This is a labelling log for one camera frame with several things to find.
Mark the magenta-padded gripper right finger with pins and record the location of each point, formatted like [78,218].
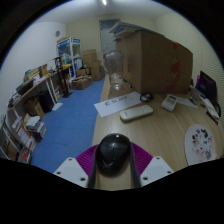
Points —
[156,170]

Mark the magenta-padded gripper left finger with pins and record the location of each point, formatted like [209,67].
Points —
[68,171]

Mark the black computer mouse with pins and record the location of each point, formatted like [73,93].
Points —
[113,153]

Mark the round white printed mouse pad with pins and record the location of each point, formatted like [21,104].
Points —
[200,145]

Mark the low shelf unit with books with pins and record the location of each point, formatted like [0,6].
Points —
[21,136]

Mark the white remote control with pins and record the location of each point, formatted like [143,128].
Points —
[136,113]

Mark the small white calculator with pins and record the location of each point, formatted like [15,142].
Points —
[169,102]

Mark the black bin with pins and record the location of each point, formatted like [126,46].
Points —
[45,101]

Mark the cardboard box under desk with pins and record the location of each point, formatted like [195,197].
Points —
[33,106]

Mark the plain white paper sheet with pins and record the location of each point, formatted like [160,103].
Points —
[185,101]

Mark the black pen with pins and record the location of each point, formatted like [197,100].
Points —
[212,118]

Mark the white paper sheet with writing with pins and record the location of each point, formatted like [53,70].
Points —
[115,104]

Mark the open cardboard box with items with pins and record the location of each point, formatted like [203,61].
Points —
[82,82]

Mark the long wooden side desk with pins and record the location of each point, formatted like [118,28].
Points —
[33,87]

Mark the black floor stand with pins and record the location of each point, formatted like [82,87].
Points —
[61,78]

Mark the black monitor screen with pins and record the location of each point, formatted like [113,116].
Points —
[207,86]

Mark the large brown cardboard box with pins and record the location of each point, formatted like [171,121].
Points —
[156,61]

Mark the stacked brown cardboard boxes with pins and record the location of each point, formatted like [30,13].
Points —
[92,65]

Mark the clear glass jar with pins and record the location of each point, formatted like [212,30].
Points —
[114,68]

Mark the blue-white glass cabinet machine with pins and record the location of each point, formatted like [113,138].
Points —
[68,50]

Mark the grey door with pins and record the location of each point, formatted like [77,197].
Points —
[108,35]

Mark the ceiling tube light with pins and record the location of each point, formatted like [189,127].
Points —
[104,2]

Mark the round wall clock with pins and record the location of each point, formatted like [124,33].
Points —
[57,33]

